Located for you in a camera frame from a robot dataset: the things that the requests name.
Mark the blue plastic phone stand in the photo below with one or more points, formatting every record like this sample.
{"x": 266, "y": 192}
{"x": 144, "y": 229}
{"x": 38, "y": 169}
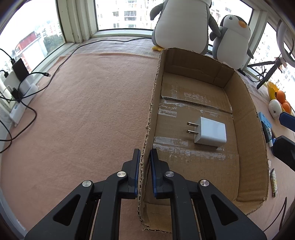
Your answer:
{"x": 264, "y": 121}

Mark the yellow fruit bowl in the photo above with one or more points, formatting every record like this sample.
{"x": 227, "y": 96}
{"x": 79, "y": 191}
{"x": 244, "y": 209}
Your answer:
{"x": 272, "y": 92}

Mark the monogram patterned lighter case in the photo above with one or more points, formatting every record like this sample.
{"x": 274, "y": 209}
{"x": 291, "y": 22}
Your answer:
{"x": 273, "y": 180}

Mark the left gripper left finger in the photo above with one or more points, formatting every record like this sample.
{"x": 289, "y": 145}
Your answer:
{"x": 91, "y": 210}

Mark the orange fruit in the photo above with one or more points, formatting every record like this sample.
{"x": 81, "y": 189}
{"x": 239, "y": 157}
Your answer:
{"x": 281, "y": 97}
{"x": 286, "y": 107}

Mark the large penguin plush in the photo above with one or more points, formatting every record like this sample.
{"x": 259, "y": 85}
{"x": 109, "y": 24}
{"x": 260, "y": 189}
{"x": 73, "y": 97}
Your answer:
{"x": 183, "y": 25}

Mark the black tripod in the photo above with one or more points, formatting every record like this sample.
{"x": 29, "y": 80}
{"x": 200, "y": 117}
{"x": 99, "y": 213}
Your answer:
{"x": 266, "y": 75}

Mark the orange fruit front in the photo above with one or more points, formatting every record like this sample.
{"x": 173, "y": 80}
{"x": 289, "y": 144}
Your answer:
{"x": 286, "y": 107}

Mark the small penguin plush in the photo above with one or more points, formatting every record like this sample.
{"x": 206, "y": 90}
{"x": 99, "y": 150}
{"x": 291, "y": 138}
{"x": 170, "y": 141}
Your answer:
{"x": 232, "y": 46}

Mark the cardboard box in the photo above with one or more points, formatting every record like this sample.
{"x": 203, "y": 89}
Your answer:
{"x": 187, "y": 86}

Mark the orange fruit middle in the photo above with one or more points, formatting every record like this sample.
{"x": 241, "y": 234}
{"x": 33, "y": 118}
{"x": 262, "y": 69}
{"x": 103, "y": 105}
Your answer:
{"x": 281, "y": 97}

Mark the white USB wall charger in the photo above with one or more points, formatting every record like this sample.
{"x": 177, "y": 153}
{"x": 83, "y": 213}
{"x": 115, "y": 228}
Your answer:
{"x": 208, "y": 132}

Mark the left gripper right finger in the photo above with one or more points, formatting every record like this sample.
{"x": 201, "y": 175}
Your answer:
{"x": 198, "y": 209}

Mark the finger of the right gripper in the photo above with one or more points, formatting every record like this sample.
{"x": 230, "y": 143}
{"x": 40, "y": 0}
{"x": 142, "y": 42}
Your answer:
{"x": 287, "y": 120}
{"x": 283, "y": 149}

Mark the white power strip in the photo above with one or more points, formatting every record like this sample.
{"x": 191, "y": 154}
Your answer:
{"x": 22, "y": 92}

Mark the checkered cloth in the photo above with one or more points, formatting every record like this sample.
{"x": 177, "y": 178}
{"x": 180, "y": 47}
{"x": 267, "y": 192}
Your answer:
{"x": 128, "y": 45}

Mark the black power adapter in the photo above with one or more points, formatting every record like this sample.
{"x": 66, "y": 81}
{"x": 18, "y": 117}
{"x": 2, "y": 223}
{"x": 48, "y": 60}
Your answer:
{"x": 20, "y": 70}

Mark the white ring light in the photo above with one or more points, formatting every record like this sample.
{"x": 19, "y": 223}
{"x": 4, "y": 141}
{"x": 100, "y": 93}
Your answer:
{"x": 281, "y": 32}

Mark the white plug-in device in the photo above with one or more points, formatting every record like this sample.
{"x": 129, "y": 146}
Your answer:
{"x": 275, "y": 108}

